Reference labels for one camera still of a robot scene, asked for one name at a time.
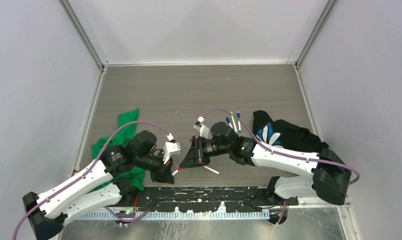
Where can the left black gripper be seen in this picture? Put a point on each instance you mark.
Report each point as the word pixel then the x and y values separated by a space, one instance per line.
pixel 164 173

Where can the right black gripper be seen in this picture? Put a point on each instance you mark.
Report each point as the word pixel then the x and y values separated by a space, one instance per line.
pixel 195 157

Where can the blue capped white pen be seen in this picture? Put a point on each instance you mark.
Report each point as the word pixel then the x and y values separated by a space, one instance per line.
pixel 238 121

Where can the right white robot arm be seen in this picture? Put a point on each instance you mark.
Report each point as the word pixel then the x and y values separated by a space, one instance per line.
pixel 323 174

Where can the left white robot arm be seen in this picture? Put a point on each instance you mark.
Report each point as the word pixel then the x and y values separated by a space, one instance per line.
pixel 99 184

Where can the black daisy cloth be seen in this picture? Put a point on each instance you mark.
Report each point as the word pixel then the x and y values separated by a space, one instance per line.
pixel 285 135

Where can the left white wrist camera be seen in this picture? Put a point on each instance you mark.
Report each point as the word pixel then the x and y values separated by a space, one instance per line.
pixel 171 147

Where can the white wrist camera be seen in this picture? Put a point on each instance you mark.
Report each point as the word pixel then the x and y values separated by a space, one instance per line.
pixel 203 130
pixel 171 147

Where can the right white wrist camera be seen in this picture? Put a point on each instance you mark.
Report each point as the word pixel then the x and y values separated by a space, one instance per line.
pixel 203 130

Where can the slotted cable duct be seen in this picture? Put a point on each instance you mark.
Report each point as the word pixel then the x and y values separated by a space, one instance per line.
pixel 220 214

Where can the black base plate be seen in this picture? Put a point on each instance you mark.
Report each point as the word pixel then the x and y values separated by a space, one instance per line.
pixel 241 199

